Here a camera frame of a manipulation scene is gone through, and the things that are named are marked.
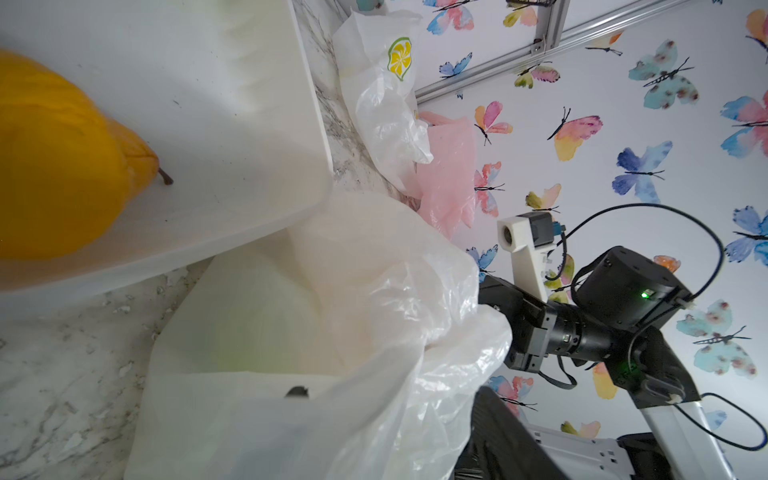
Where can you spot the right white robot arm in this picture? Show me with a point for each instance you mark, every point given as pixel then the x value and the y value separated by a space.
pixel 614 318

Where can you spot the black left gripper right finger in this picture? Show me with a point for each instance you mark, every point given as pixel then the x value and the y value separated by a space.
pixel 500 447

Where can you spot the white rectangular fruit tray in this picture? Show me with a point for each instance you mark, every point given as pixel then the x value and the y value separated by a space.
pixel 221 91

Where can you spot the white cartoon print plastic bag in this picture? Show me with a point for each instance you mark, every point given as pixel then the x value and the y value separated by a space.
pixel 400 345

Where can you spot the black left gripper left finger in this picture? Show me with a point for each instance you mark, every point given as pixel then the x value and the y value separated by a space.
pixel 297 392

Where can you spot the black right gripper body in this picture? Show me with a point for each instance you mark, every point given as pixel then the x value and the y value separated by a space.
pixel 540 329

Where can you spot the yellow orange fruit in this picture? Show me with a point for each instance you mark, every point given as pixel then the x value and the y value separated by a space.
pixel 67 170

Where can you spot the green pear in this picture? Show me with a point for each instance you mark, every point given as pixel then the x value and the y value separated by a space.
pixel 258 329

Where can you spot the white lemon print plastic bag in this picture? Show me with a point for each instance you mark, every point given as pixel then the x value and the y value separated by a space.
pixel 377 59

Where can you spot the pink apple print plastic bag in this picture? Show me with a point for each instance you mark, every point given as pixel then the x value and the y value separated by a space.
pixel 447 183

